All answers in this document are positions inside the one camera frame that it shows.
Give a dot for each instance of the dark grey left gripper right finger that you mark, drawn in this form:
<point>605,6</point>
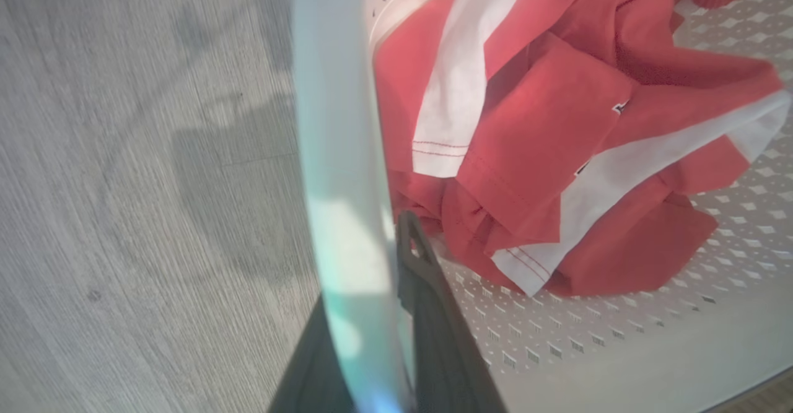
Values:
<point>446,345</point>

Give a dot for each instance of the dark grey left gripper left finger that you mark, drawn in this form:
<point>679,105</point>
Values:
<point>313,373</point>

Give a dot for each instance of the white perforated plastic laundry basket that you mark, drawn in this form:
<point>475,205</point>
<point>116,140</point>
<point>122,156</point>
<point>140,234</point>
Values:
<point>619,339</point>

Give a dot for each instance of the red and white garment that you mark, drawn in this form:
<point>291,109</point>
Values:
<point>545,140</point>

